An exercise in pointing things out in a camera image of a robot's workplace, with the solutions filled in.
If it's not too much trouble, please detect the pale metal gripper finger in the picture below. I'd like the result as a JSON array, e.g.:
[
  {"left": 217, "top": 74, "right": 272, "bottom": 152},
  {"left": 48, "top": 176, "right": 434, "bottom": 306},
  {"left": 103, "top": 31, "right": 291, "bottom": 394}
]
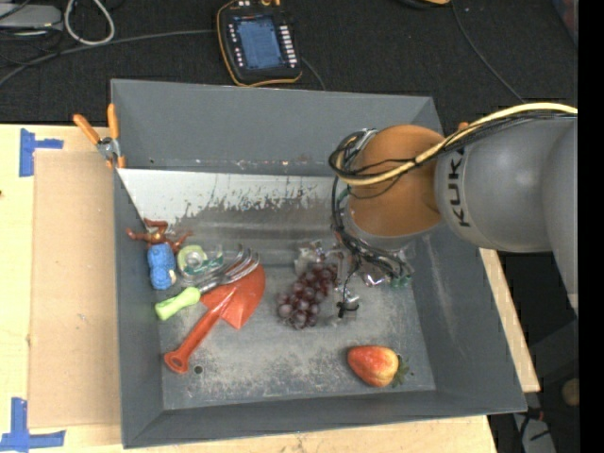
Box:
[
  {"left": 335, "top": 286, "right": 361, "bottom": 319},
  {"left": 295, "top": 240, "right": 331, "bottom": 276}
]

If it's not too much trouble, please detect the purple toy grape bunch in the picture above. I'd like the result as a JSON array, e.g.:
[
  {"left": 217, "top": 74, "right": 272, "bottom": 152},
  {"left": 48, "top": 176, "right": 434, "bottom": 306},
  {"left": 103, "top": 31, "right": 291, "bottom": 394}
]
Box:
[{"left": 275, "top": 261, "right": 340, "bottom": 331}]

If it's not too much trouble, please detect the red toy strawberry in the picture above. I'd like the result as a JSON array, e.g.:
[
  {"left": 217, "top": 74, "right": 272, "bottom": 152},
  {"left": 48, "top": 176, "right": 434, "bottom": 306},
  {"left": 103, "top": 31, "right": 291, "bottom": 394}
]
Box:
[{"left": 345, "top": 344, "right": 411, "bottom": 389}]

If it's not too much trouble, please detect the orange-red plastic trowel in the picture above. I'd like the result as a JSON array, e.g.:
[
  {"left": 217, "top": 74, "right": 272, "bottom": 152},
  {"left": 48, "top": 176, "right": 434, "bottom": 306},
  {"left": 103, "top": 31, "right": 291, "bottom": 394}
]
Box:
[{"left": 162, "top": 263, "right": 267, "bottom": 375}]

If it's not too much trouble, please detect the grey metal bin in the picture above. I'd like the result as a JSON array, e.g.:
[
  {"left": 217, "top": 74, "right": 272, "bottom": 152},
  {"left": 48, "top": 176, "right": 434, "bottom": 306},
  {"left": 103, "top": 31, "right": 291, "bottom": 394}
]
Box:
[{"left": 109, "top": 78, "right": 529, "bottom": 449}]

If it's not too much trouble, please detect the blue knobbly toy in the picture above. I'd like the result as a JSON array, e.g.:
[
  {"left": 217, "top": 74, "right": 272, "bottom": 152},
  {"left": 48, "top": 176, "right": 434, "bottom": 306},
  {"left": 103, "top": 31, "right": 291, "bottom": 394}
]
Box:
[{"left": 146, "top": 243, "right": 178, "bottom": 292}]

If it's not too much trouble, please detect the brown toy animal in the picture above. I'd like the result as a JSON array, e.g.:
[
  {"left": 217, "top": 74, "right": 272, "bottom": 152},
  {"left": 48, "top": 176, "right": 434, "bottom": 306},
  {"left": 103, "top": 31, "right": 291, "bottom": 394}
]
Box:
[{"left": 125, "top": 219, "right": 194, "bottom": 255}]

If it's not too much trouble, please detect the brown cardboard board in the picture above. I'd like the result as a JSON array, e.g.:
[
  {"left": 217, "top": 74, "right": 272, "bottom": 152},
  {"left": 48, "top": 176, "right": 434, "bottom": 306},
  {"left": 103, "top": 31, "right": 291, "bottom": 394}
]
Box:
[{"left": 26, "top": 148, "right": 125, "bottom": 429}]

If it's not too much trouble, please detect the green-handled garden fork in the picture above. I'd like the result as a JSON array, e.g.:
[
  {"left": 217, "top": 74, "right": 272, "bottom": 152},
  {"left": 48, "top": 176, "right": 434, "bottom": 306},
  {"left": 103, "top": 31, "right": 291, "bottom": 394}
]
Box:
[{"left": 154, "top": 246, "right": 261, "bottom": 322}]

